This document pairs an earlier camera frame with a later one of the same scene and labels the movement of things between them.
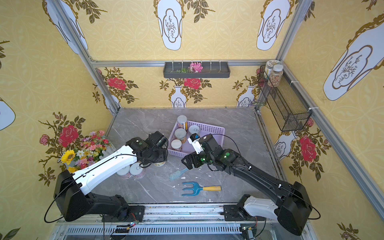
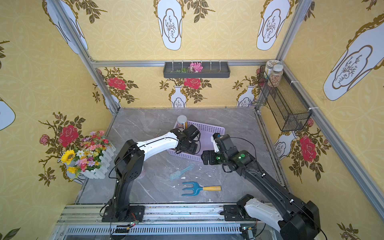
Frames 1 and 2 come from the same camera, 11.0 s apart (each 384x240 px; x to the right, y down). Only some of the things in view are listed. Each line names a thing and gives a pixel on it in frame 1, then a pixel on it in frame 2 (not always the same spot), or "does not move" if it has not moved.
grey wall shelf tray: x=210 y=70 does not move
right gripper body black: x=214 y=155 to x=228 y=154
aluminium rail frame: x=174 y=222 does not move
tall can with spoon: x=182 y=122 does not move
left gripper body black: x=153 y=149 to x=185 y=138
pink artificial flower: x=195 y=67 does not move
